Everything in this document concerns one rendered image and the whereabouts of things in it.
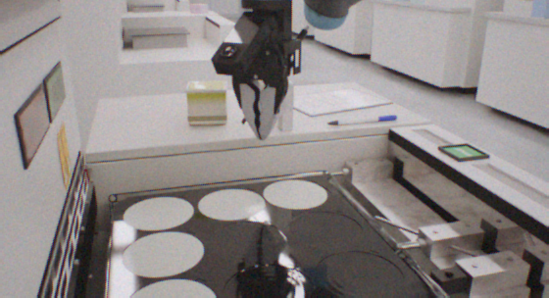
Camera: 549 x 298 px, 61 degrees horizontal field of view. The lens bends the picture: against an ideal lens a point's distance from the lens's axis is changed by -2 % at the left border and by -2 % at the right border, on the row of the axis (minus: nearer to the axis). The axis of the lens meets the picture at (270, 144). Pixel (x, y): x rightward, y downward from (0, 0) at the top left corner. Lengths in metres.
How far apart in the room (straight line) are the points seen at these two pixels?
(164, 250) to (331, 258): 0.21
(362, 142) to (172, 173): 0.34
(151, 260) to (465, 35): 4.94
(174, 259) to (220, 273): 0.07
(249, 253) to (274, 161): 0.26
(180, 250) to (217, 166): 0.23
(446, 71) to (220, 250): 4.81
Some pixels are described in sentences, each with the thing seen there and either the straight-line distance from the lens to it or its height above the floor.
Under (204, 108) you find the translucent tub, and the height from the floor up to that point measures 1.00.
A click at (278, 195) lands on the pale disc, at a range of 0.74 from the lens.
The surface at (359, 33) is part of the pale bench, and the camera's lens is 7.17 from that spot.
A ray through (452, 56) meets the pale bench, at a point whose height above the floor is 0.41.
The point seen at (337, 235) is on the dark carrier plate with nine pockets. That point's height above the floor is 0.90.
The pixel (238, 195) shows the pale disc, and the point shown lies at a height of 0.90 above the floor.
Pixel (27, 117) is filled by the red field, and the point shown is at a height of 1.11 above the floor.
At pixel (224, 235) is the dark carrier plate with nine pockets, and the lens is 0.64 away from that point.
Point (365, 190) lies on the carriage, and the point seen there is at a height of 0.88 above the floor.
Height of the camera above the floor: 1.23
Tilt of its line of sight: 20 degrees down
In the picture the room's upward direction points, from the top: straight up
